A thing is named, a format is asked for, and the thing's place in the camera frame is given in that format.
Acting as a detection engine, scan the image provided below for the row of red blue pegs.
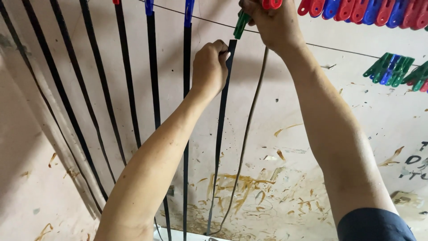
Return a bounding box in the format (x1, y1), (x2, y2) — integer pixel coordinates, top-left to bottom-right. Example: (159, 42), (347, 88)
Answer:
(297, 0), (428, 31)

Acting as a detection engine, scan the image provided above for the row of hanging black bands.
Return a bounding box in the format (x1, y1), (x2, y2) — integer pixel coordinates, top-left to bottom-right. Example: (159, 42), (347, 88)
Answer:
(0, 0), (193, 241)

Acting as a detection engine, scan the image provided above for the red plastic clothespin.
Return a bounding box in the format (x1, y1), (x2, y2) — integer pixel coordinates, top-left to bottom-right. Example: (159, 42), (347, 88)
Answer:
(262, 0), (283, 10)

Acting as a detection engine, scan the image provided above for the thin clothesline wire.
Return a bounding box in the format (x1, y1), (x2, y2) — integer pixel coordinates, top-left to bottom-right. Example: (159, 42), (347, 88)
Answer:
(139, 0), (423, 67)

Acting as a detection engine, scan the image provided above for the bunch of green blue pegs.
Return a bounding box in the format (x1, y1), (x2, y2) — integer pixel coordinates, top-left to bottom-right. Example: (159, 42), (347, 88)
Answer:
(363, 52), (428, 93)

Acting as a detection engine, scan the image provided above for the person's right hand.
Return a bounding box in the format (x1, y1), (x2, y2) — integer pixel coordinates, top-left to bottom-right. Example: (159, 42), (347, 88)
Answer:
(239, 0), (307, 55)

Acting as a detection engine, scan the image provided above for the long black strap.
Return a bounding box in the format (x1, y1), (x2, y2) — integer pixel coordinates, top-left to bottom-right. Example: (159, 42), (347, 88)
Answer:
(206, 39), (238, 236)

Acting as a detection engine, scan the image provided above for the green plastic clothespin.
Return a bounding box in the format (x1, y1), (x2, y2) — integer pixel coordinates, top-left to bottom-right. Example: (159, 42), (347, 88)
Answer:
(233, 10), (251, 40)

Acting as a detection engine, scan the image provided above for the brown hanging cord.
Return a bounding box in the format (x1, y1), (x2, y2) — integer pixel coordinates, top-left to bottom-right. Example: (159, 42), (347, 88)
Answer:
(210, 46), (270, 236)

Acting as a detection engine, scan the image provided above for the dark blue sleeve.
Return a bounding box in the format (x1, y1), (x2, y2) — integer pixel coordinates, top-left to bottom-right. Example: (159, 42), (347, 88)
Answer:
(337, 208), (417, 241)

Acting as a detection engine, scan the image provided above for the person's left hand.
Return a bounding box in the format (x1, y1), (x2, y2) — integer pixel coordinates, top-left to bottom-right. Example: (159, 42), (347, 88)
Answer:
(191, 39), (232, 100)

